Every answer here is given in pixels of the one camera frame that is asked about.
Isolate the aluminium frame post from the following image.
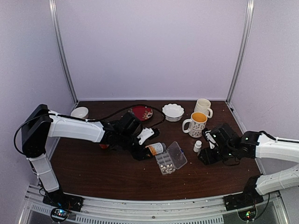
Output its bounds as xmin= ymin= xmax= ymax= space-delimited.
xmin=49 ymin=0 xmax=78 ymax=104
xmin=226 ymin=0 xmax=254 ymax=105

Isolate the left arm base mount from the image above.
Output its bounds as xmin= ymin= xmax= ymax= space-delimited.
xmin=43 ymin=194 xmax=84 ymax=223

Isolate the clear plastic pill organizer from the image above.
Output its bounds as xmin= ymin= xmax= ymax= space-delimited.
xmin=155 ymin=141 xmax=187 ymax=175

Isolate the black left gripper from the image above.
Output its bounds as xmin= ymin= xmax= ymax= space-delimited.
xmin=118 ymin=132 xmax=153 ymax=161

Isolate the floral mug yellow inside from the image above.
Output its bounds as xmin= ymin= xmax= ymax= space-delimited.
xmin=182 ymin=112 xmax=208 ymax=138

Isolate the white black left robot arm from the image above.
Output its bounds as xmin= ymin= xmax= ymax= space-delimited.
xmin=16 ymin=104 xmax=160 ymax=207

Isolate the red floral plate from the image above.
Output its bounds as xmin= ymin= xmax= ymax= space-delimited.
xmin=129 ymin=105 xmax=153 ymax=121

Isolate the cream ribbed ceramic mug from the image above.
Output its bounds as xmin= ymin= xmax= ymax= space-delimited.
xmin=194 ymin=98 xmax=213 ymax=119

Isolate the right aluminium frame post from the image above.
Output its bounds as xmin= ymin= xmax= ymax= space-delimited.
xmin=226 ymin=0 xmax=254 ymax=105

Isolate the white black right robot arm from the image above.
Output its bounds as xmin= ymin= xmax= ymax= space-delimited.
xmin=198 ymin=123 xmax=299 ymax=206

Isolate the white scalloped bowl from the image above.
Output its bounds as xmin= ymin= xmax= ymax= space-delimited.
xmin=162 ymin=104 xmax=185 ymax=122

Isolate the left aluminium frame post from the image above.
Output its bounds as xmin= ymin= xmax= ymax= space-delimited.
xmin=49 ymin=0 xmax=78 ymax=104

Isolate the grey lid supplement bottle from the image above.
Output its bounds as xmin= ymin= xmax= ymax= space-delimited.
xmin=146 ymin=142 xmax=166 ymax=156

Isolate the white patterned rice bowl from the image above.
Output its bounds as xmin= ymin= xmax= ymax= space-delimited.
xmin=71 ymin=107 xmax=89 ymax=119

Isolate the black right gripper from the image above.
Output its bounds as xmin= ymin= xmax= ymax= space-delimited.
xmin=199 ymin=146 xmax=235 ymax=166

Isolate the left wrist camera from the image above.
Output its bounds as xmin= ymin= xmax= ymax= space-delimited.
xmin=137 ymin=128 xmax=160 ymax=145

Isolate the front aluminium rail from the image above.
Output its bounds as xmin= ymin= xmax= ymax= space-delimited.
xmin=16 ymin=185 xmax=290 ymax=224

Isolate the orange pill bottle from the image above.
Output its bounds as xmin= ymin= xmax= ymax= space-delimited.
xmin=100 ymin=144 xmax=109 ymax=149

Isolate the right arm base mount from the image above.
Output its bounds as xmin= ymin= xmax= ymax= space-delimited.
xmin=223 ymin=192 xmax=263 ymax=222

